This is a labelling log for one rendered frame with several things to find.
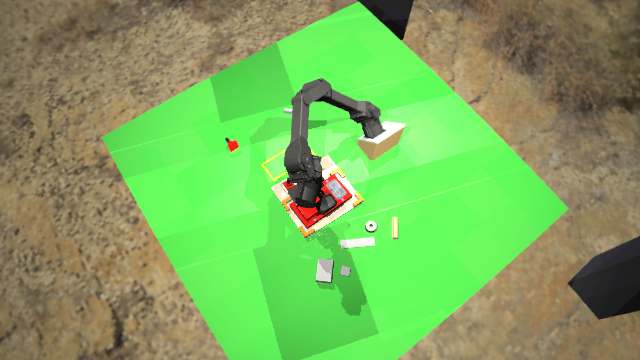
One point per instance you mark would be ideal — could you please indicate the white ring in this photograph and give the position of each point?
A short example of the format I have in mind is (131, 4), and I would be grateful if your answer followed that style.
(368, 228)

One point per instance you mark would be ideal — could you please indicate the white flat bar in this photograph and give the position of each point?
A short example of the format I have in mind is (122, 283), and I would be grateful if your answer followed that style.
(354, 243)

